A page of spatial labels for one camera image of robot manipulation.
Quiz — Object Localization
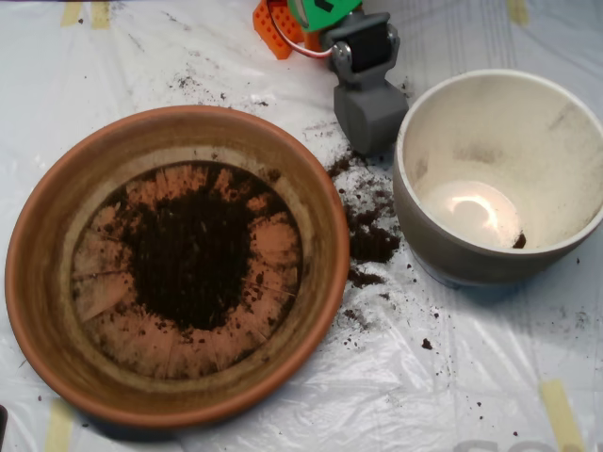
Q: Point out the dark soil heap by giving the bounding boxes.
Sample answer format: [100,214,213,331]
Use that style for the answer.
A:
[93,164,302,333]

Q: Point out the spilled soil patch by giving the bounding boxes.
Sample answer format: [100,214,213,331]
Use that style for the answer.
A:
[326,150,402,291]

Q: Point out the clear plastic cover sheet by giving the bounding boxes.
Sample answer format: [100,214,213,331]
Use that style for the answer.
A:
[0,0,603,452]

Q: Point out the red white servo cable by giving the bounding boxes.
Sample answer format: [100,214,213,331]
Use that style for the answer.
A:
[266,0,331,60]

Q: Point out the white ceramic pot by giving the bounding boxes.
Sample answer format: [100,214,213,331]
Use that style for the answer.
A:
[392,69,603,286]

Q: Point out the beige masking tape strip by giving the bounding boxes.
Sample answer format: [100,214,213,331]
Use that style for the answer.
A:
[90,0,112,30]
[507,0,530,27]
[44,399,74,452]
[539,379,585,452]
[59,0,82,27]

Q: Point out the terracotta plant saucer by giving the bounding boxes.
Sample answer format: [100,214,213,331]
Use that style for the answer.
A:
[4,105,350,429]

